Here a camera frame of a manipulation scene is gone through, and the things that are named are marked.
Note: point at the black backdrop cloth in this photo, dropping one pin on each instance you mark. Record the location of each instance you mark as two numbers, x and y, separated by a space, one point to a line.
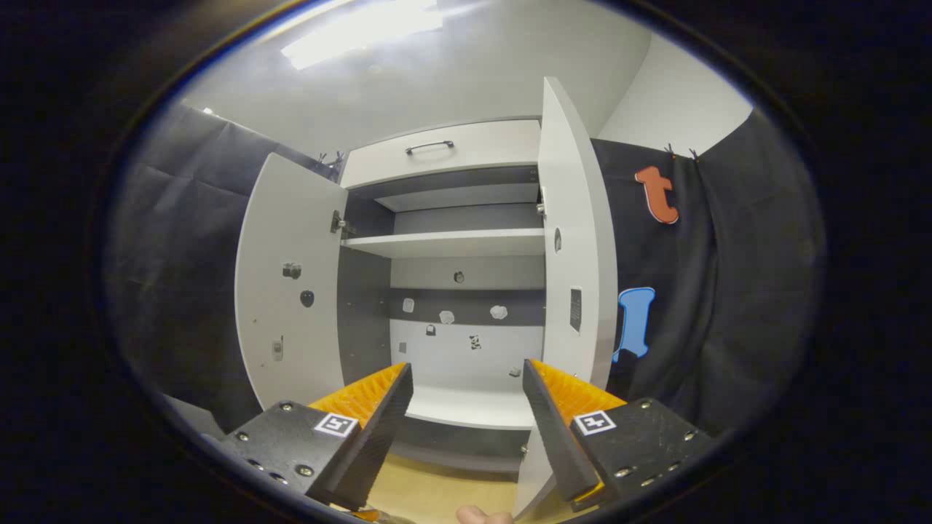
728 291
182 255

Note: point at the grey cabinet door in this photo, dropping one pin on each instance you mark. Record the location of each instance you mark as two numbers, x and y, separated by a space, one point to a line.
291 327
582 182

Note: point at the grey cabinet shelf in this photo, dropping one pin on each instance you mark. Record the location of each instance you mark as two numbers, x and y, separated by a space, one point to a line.
451 244

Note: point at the ceiling light panel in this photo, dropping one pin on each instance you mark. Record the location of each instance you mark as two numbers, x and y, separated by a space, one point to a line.
364 33

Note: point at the grey cabinet drawer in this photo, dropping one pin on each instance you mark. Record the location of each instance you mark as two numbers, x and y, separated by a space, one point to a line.
495 149

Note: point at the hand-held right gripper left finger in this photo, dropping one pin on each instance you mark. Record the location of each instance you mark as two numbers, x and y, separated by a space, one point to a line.
382 429

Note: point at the grey cabinet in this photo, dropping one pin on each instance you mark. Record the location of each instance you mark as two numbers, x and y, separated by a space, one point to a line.
360 313

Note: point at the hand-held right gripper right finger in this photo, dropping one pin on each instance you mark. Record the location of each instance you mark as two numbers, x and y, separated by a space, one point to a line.
553 437

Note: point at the metal door hinge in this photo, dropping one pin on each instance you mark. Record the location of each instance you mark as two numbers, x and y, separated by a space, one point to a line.
541 207
339 223

